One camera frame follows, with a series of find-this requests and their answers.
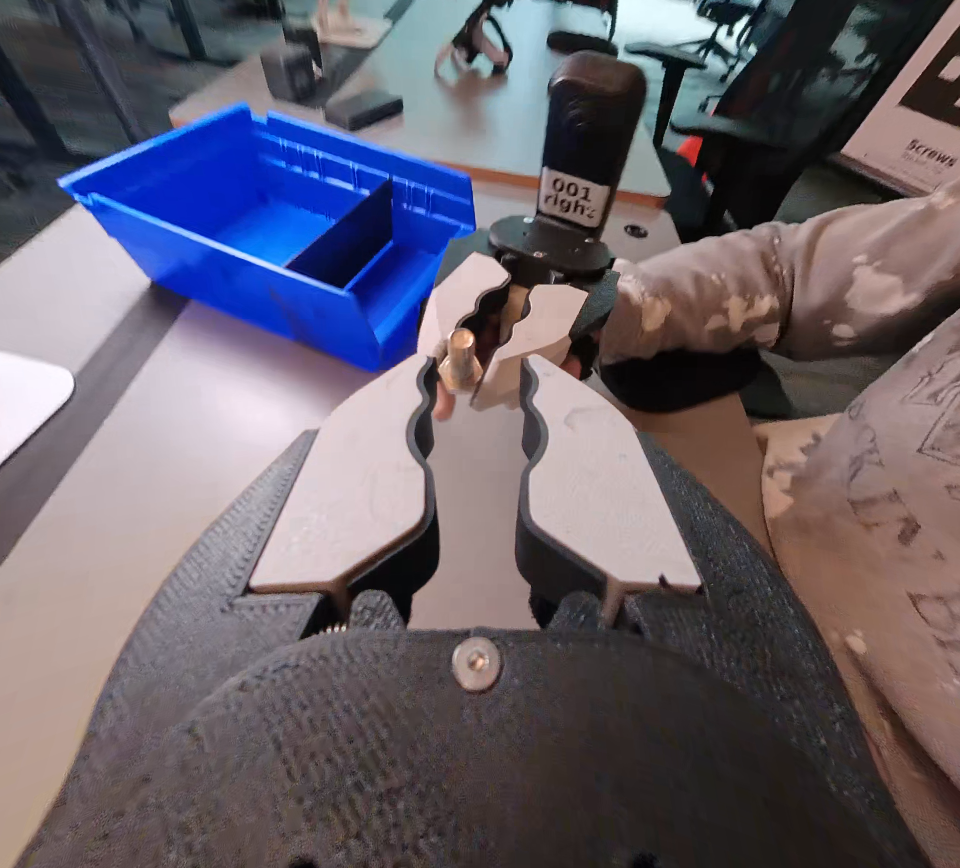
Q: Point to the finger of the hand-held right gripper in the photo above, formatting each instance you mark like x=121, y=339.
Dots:
x=457, y=298
x=540, y=328

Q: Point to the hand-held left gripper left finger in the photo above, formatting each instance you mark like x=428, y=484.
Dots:
x=352, y=493

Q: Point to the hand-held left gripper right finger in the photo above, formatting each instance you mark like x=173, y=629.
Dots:
x=607, y=500

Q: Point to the steel hex bolt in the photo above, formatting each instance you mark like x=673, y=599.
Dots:
x=459, y=365

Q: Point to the blue plastic bin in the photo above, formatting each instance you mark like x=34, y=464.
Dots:
x=225, y=253

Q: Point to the person's right hand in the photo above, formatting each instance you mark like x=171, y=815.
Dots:
x=444, y=404

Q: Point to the black office chair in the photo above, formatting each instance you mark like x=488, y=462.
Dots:
x=765, y=118

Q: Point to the flat black box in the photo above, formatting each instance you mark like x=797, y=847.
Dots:
x=364, y=110

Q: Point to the person's spattered grey sweatshirt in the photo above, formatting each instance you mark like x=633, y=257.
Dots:
x=885, y=508

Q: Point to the black cube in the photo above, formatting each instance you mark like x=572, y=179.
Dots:
x=289, y=73

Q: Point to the black and white marker board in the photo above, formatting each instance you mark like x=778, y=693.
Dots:
x=900, y=125

